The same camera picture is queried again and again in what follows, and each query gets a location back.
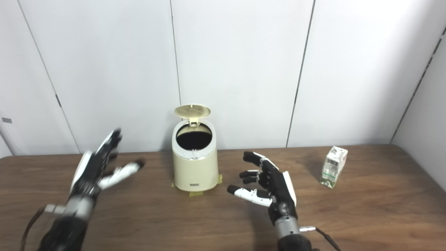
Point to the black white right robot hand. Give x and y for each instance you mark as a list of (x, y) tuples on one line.
[(278, 191)]

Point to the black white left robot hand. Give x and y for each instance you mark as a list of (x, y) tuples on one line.
[(89, 174)]

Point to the white green milk carton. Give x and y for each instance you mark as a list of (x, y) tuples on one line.
[(333, 167)]

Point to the cream-colored round bin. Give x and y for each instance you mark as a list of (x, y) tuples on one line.
[(195, 169)]

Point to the cream round bin lid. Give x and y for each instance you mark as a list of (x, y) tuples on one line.
[(192, 111)]

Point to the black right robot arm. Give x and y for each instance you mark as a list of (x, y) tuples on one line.
[(291, 237)]

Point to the black wall panel hinge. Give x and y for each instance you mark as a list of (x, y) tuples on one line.
[(58, 100)]

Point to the small gray wall label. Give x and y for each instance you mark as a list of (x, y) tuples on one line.
[(7, 120)]

